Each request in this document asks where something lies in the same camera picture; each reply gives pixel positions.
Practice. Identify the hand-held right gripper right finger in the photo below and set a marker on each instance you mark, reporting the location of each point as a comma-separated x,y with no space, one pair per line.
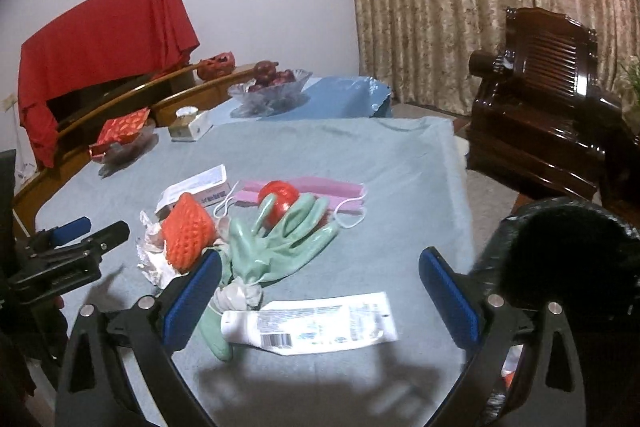
450,302

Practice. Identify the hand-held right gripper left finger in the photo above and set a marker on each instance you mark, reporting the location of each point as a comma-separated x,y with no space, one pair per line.
192,302

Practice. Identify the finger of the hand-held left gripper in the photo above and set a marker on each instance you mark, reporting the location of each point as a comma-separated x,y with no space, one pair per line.
70,229
107,234

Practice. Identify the green rubber glove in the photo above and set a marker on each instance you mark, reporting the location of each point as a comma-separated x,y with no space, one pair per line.
217,337
270,252

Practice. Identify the white tissue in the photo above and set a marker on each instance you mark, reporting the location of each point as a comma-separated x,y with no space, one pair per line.
150,254

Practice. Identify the orange foam fruit net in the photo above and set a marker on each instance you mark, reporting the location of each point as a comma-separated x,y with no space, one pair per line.
187,232

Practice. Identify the bin with black bag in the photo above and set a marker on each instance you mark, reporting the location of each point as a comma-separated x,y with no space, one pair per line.
550,247

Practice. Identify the white squeeze tube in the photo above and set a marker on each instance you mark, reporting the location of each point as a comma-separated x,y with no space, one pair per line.
325,322

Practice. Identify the red ball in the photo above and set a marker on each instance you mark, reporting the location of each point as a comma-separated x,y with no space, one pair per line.
281,197

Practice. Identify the pink face mask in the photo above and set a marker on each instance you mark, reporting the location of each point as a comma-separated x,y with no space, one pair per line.
320,189

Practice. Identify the red packet in bowl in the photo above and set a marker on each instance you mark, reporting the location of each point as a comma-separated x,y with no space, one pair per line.
125,154

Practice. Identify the white medicine box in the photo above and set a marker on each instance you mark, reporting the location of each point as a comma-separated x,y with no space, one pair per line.
200,184

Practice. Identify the red snack packet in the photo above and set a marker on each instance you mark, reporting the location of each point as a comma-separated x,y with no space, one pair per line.
122,127

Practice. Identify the black television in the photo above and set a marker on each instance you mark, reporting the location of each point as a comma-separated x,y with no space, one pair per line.
85,102

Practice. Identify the small white box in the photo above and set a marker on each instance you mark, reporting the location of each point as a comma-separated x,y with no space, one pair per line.
192,129

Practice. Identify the white round jar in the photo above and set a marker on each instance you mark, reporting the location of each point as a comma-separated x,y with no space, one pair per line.
186,113

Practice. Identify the cream scalloped tablecloth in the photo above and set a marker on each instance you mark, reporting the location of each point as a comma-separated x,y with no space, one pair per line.
461,152

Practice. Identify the grey-blue table cloth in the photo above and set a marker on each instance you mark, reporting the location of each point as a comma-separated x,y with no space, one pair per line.
350,157

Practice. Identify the red cloth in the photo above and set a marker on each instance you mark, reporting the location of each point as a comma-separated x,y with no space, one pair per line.
100,37

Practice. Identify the red carved ornament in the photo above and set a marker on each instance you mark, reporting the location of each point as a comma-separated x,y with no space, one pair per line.
216,66

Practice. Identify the glass fruit bowl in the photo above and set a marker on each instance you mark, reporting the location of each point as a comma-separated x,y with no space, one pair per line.
270,99

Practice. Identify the dark wooden armchair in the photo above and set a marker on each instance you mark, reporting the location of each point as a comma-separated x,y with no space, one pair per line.
545,107

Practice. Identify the dark red apple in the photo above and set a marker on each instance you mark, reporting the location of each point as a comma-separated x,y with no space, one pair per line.
286,77
264,72

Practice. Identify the green potted plant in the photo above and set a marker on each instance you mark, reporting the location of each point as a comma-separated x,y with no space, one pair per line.
631,82

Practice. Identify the beige patterned curtain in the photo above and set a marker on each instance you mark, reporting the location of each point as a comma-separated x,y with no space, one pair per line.
440,7

